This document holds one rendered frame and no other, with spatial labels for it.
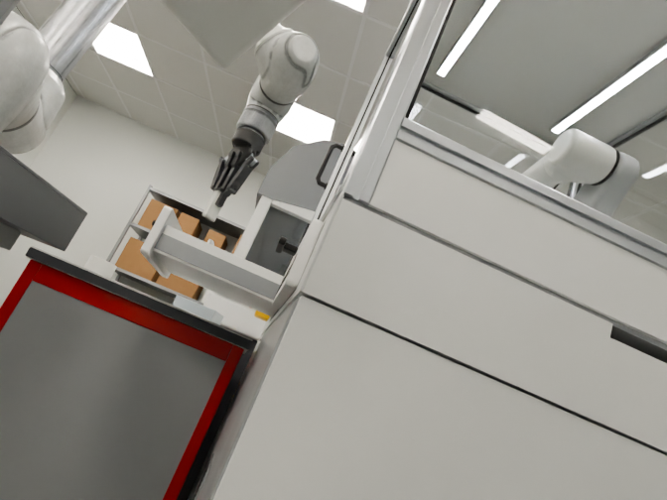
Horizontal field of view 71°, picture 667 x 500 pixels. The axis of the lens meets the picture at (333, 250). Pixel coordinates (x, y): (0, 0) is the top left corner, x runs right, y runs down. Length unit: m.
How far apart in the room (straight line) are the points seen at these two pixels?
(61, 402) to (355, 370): 0.85
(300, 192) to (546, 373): 1.54
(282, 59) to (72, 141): 5.41
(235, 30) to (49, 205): 0.63
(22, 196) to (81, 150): 5.31
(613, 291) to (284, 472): 0.51
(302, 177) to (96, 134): 4.46
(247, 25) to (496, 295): 0.45
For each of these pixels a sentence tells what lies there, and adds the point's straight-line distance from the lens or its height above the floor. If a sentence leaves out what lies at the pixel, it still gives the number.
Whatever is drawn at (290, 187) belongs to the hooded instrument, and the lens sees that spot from 2.06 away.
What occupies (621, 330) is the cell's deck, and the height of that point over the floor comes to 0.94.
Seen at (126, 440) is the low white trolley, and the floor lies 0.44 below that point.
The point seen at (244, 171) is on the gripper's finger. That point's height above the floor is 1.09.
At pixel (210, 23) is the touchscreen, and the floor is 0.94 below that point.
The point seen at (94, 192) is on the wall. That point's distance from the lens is 6.01.
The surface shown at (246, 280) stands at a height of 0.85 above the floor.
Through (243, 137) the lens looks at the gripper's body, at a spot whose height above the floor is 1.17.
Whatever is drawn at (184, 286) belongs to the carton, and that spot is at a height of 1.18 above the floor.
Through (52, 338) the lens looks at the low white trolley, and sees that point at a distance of 1.30.
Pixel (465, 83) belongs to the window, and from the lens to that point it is 0.79.
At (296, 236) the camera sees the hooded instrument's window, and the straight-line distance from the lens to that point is 2.02.
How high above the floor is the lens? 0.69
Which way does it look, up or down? 17 degrees up
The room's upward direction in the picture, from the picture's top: 23 degrees clockwise
